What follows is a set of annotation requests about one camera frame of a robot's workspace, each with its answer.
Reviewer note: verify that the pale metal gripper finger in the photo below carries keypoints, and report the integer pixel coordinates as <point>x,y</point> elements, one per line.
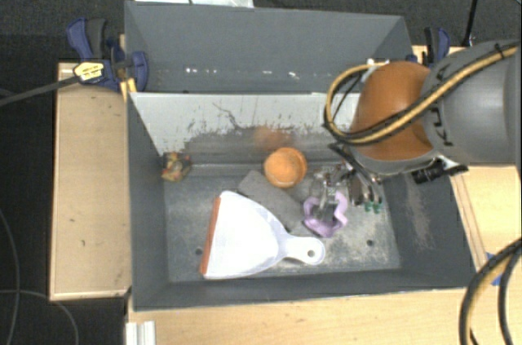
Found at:
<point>332,204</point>
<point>319,200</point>

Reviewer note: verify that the purple soft toy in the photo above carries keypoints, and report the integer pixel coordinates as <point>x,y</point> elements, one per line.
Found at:
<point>342,213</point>

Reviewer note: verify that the grey flat block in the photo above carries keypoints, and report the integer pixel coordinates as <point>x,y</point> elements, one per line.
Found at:
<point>281,204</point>

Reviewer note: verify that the orange ball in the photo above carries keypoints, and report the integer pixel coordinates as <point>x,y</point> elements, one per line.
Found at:
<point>284,168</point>

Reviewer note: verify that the white dustpan with orange edge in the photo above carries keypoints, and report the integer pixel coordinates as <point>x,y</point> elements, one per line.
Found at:
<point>244,237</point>

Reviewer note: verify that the grey metal bin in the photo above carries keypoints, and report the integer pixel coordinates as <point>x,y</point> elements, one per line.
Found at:
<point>253,49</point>

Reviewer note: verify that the pale wood board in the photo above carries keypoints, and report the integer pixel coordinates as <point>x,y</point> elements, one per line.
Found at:
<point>89,180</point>

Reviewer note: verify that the black cylinder on white bracket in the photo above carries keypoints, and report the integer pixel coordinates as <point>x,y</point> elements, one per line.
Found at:
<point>432,173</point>

